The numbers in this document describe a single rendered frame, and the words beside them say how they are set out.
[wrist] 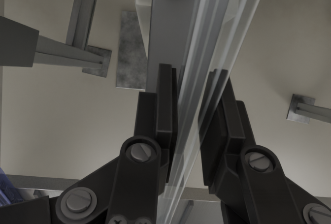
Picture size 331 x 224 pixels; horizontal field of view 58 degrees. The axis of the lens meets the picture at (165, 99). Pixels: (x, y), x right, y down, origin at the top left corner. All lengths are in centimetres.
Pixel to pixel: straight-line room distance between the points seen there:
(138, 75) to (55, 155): 39
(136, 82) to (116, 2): 27
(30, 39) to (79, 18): 32
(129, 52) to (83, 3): 32
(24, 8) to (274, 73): 85
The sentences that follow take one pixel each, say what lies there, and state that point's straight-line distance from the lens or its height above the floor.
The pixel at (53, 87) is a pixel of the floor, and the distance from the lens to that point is 105.
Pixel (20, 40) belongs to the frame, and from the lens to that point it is 39.
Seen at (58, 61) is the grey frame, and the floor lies 47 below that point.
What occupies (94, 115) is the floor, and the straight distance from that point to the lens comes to 103.
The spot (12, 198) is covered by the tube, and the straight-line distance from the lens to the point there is 24.
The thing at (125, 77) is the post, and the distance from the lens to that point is 99.
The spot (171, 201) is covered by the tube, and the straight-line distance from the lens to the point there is 19.
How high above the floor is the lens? 100
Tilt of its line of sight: 84 degrees down
